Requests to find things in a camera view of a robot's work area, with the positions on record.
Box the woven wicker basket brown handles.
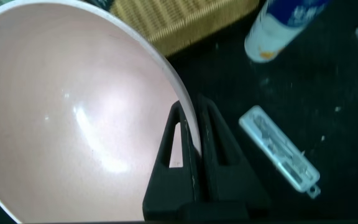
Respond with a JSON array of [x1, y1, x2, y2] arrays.
[[109, 0, 260, 57]]

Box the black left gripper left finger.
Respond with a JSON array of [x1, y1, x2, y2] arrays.
[[142, 100, 201, 222]]

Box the pink plastic bowl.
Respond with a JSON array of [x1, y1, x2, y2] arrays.
[[0, 0, 202, 224]]

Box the blue capped yogurt bottle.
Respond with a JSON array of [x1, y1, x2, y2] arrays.
[[244, 0, 332, 64]]

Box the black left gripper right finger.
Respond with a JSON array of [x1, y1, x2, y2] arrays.
[[196, 95, 272, 220]]

